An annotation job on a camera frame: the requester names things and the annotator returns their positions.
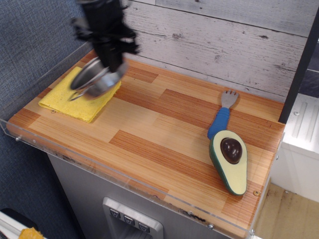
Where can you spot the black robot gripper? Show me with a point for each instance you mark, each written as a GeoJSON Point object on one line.
{"type": "Point", "coordinates": [103, 23]}

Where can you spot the stainless steel pot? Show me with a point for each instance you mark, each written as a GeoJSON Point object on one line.
{"type": "Point", "coordinates": [95, 80]}

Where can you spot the yellow folded cloth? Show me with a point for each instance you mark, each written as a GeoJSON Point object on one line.
{"type": "Point", "coordinates": [81, 108]}

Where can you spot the clear acrylic table guard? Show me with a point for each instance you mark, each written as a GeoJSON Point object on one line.
{"type": "Point", "coordinates": [151, 136]}

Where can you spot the toy avocado half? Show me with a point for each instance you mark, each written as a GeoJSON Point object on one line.
{"type": "Point", "coordinates": [229, 156]}

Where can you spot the grey toy fridge dispenser panel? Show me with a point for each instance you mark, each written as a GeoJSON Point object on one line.
{"type": "Point", "coordinates": [127, 223]}

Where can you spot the white ribbed box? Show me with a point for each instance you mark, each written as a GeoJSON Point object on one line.
{"type": "Point", "coordinates": [296, 165]}

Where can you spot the blue handled metal fork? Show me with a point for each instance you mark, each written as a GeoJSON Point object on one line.
{"type": "Point", "coordinates": [228, 99]}

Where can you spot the black right vertical post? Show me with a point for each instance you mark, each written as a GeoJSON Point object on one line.
{"type": "Point", "coordinates": [301, 70]}

